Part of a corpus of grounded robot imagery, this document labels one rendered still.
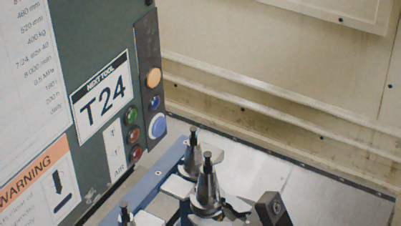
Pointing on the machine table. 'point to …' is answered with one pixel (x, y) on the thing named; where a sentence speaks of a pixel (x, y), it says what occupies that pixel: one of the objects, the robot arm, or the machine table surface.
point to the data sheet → (29, 84)
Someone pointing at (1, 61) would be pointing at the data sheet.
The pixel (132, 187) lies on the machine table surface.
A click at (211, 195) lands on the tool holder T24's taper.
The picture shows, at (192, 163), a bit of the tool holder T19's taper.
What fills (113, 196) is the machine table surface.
